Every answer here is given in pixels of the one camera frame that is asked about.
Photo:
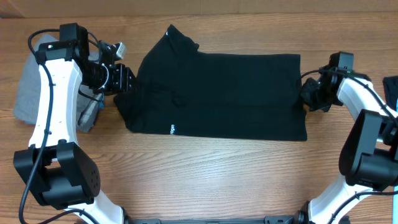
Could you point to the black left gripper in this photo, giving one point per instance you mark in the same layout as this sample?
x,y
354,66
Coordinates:
x,y
121,84

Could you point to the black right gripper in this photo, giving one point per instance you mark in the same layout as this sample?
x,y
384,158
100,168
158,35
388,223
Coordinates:
x,y
308,84

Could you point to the black t-shirt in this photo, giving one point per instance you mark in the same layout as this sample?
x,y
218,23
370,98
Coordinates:
x,y
182,91

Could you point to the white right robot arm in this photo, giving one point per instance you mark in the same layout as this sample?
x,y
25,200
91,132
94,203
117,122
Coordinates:
x,y
368,159

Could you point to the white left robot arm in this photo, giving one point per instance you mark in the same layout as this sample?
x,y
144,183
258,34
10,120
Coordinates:
x,y
55,170

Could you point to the blue garment under shorts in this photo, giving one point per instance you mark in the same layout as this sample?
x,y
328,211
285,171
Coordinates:
x,y
101,104

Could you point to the dark garment at right edge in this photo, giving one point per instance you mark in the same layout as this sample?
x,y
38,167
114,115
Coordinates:
x,y
390,85

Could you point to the folded grey shorts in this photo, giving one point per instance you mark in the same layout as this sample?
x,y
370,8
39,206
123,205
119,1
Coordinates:
x,y
28,96

